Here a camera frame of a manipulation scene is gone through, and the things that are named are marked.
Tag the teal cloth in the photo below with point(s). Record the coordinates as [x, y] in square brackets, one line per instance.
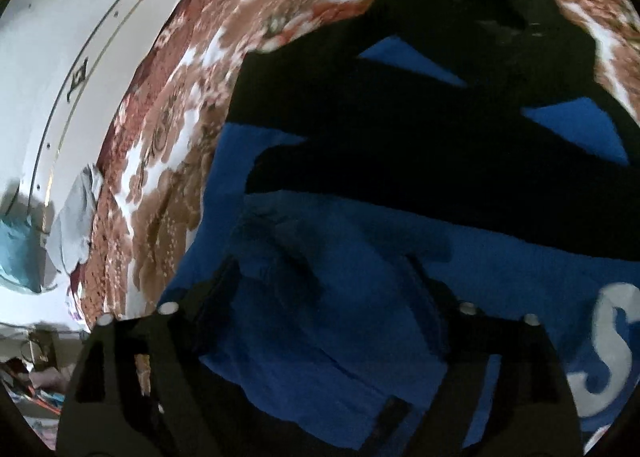
[17, 252]

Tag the blue and black sweatshirt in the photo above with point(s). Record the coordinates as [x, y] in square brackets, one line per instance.
[350, 287]

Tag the brown floral blanket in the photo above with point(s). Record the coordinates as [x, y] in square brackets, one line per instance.
[165, 137]

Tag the pink cloth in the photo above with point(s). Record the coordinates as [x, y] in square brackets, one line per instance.
[45, 379]

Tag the grey cloth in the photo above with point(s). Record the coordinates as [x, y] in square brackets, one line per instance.
[75, 222]

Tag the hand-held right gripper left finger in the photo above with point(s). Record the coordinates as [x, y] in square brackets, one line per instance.
[220, 282]

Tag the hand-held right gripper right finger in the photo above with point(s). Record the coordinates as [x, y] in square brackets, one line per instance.
[425, 282]

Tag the white bed headboard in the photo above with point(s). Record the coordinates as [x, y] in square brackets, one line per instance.
[60, 37]

